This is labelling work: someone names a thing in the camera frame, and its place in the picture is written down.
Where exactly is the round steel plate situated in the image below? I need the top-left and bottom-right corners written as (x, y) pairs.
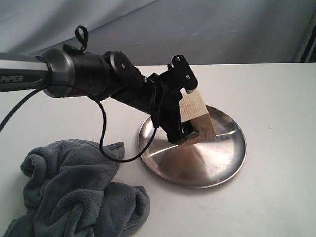
top-left (141, 106), bottom-right (247, 189)

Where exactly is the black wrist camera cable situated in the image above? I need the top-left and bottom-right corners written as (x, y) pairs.
top-left (0, 26), bottom-right (163, 163)

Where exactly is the grey fleece towel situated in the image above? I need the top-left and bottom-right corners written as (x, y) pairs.
top-left (5, 139), bottom-right (150, 237)

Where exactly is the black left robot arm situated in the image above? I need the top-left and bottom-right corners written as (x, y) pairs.
top-left (0, 49), bottom-right (198, 145)

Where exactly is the black backdrop stand pole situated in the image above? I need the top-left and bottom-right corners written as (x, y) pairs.
top-left (299, 26), bottom-right (316, 63)

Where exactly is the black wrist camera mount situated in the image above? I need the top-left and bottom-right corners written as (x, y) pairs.
top-left (167, 55), bottom-right (198, 94)

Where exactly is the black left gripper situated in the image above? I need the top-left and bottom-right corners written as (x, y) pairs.
top-left (111, 73), bottom-right (199, 144)

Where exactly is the pale wooden cube block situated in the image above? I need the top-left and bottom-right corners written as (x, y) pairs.
top-left (179, 89), bottom-right (216, 146)

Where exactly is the grey backdrop cloth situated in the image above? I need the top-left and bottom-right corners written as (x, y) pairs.
top-left (0, 0), bottom-right (316, 65)

